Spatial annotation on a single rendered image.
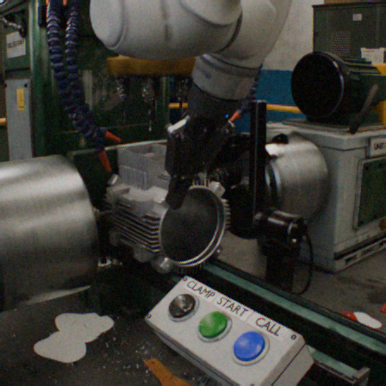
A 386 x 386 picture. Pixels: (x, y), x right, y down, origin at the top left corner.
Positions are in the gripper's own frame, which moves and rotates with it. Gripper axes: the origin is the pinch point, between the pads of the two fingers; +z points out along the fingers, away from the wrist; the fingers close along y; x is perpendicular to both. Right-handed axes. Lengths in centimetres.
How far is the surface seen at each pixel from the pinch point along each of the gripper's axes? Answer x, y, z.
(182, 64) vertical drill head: -17.7, -7.0, -14.5
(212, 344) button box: 32.2, 21.4, -13.0
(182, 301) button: 25.9, 20.2, -11.3
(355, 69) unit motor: -17, -65, -15
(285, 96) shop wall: -338, -490, 210
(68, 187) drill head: -4.8, 18.4, 0.0
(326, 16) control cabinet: -204, -308, 33
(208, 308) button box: 28.2, 19.0, -12.5
